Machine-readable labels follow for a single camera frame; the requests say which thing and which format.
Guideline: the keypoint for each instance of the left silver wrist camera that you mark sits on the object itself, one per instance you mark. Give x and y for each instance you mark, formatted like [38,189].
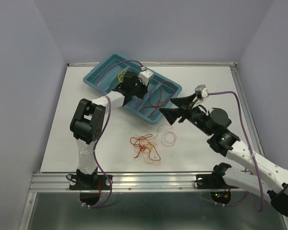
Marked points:
[145,76]

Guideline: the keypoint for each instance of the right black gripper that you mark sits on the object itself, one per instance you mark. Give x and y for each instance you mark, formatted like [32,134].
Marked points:
[172,114]

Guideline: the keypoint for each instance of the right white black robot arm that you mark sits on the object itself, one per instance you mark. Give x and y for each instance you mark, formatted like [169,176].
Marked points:
[265,178]

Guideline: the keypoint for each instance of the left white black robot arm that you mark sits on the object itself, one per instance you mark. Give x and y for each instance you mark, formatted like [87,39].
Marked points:
[90,120]

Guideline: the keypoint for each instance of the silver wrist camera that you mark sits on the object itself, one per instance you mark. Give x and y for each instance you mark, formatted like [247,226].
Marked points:
[201,92]
[145,76]

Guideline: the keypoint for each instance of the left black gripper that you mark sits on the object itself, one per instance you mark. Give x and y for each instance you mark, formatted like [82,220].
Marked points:
[144,90]

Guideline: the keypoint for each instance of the aluminium front mounting rail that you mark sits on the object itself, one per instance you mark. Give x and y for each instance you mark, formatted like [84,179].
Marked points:
[127,182]

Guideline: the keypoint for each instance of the teal plastic compartment tray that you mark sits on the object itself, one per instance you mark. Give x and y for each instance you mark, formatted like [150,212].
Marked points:
[105,77]

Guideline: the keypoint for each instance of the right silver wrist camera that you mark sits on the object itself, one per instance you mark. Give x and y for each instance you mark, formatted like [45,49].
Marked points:
[201,92]

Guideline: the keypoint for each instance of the aluminium table edge frame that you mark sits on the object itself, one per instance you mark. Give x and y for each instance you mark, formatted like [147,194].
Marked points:
[217,77]

